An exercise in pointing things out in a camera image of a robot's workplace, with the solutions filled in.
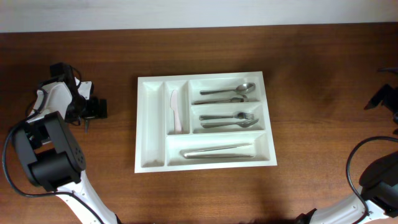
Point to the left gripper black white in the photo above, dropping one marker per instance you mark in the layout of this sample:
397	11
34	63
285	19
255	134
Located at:
94	112

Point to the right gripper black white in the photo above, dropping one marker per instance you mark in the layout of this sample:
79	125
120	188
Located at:
390	100

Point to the pink plastic knife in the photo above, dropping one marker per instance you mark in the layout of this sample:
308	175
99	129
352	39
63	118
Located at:
174	107

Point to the large spoon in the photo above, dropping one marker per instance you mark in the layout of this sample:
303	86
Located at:
240	89
236	99

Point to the metal fork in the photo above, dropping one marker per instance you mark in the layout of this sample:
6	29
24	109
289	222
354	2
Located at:
239	115
243	124

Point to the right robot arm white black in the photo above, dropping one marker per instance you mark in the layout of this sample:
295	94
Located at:
374	199

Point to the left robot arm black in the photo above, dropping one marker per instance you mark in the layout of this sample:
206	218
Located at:
48	152

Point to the white plastic cutlery tray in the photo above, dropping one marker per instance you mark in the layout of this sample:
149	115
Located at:
158	147

